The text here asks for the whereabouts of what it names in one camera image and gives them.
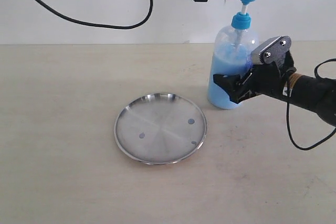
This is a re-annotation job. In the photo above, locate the round stainless steel plate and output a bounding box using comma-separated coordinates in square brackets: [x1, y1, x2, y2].
[113, 93, 207, 165]

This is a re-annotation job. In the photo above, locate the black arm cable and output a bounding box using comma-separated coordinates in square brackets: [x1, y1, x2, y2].
[286, 58, 336, 151]
[4, 0, 154, 29]

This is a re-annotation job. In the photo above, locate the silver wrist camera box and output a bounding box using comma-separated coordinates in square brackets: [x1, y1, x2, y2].
[250, 36, 292, 67]

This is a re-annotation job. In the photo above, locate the blue pump soap bottle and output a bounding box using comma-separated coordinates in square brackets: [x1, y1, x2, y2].
[207, 0, 259, 110]

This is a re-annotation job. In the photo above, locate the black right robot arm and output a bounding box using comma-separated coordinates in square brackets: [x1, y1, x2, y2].
[213, 51, 335, 126]

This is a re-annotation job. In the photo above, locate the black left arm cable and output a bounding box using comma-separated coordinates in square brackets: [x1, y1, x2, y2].
[4, 0, 154, 29]

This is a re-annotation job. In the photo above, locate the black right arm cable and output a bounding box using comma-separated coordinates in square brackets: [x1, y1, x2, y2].
[286, 58, 336, 151]

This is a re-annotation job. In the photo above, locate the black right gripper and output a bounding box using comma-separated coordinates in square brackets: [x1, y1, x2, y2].
[213, 51, 296, 103]

